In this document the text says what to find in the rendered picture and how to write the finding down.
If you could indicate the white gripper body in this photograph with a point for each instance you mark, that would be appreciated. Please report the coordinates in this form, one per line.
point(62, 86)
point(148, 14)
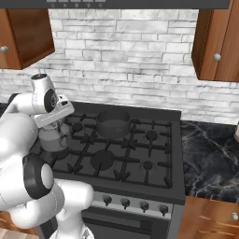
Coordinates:
point(53, 115)

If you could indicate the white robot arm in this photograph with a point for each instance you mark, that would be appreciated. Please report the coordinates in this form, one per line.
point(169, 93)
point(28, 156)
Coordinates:
point(15, 146)

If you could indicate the dark grey gas stove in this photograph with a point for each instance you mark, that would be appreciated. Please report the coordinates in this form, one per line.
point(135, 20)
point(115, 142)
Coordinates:
point(130, 174)

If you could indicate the black stove knob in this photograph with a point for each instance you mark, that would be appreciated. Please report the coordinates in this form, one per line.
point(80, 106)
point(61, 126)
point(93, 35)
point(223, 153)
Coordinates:
point(144, 206)
point(107, 200)
point(125, 203)
point(163, 209)

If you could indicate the dark grey cooking pot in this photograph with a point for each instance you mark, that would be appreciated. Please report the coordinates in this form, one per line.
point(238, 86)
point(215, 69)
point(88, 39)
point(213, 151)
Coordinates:
point(112, 126)

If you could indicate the round silver cupboard knob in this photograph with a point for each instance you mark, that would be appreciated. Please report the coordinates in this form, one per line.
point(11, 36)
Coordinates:
point(217, 57)
point(4, 49)
point(235, 216)

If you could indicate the dark oven door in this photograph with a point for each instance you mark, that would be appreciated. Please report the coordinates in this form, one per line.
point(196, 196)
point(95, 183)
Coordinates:
point(124, 225)

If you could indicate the dark grey range hood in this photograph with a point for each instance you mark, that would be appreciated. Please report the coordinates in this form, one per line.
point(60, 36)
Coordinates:
point(140, 3)

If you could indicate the beige rounded object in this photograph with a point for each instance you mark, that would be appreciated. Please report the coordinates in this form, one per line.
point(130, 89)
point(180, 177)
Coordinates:
point(237, 132)

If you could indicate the brown wooden wall cupboard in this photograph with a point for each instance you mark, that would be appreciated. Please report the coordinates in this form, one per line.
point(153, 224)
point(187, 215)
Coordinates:
point(217, 37)
point(28, 37)

